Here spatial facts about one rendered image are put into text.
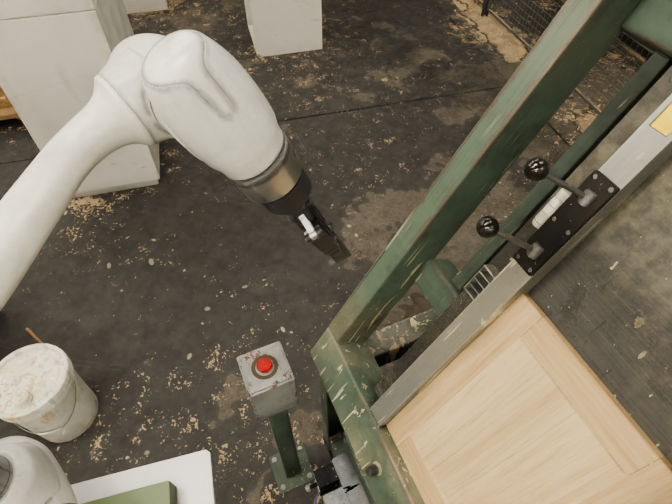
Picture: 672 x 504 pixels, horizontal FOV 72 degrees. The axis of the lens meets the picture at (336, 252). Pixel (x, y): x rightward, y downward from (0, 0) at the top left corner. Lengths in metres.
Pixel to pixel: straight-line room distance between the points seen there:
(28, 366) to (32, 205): 1.63
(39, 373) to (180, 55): 1.79
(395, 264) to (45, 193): 0.74
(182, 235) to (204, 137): 2.34
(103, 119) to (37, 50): 2.14
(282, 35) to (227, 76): 3.86
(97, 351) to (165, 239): 0.73
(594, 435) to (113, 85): 0.86
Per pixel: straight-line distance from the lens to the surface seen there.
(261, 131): 0.53
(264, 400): 1.24
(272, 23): 4.30
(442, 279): 1.10
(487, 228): 0.80
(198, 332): 2.42
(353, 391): 1.22
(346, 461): 1.33
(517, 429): 0.97
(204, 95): 0.49
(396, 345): 1.40
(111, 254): 2.90
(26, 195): 0.60
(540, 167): 0.77
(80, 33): 2.70
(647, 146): 0.84
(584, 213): 0.85
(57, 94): 2.88
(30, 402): 2.11
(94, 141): 0.64
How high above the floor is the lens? 2.02
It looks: 50 degrees down
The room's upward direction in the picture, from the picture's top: straight up
